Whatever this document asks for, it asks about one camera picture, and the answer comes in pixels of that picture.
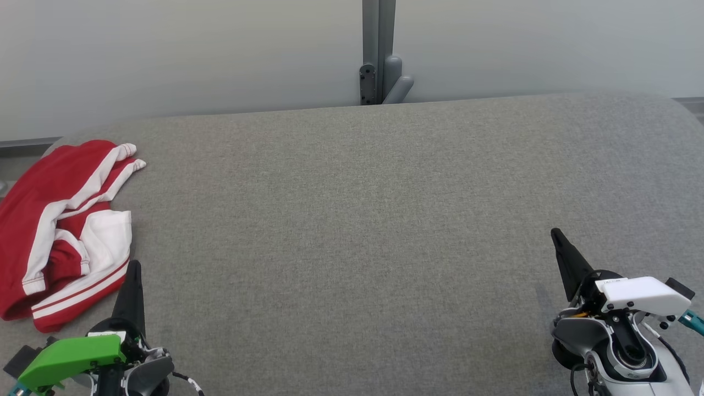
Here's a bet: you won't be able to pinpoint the teal right cable connector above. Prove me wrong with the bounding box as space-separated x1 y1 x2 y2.
678 310 704 337

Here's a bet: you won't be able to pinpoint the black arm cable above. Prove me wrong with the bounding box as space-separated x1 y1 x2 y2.
569 357 600 396
172 371 205 396

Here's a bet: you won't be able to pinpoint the red shorts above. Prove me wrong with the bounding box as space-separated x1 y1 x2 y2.
0 140 147 298

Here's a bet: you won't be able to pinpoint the grey metal post with bracket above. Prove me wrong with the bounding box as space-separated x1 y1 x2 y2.
359 0 415 106

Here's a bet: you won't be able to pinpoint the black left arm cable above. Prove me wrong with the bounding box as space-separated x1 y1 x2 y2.
172 371 205 396

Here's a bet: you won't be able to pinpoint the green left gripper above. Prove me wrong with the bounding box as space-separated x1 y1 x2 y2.
16 260 149 394

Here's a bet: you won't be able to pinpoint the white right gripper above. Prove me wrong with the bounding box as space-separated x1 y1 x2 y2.
551 228 693 316

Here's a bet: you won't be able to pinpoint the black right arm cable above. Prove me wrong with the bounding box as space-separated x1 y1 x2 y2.
569 357 600 396

